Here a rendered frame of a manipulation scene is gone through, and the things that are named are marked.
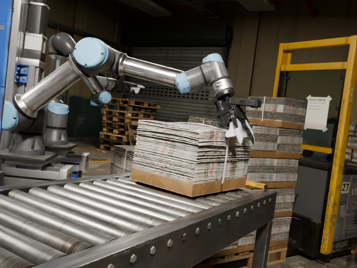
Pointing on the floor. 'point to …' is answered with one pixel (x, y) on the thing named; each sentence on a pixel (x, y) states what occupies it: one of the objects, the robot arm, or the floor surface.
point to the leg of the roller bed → (262, 246)
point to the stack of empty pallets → (117, 137)
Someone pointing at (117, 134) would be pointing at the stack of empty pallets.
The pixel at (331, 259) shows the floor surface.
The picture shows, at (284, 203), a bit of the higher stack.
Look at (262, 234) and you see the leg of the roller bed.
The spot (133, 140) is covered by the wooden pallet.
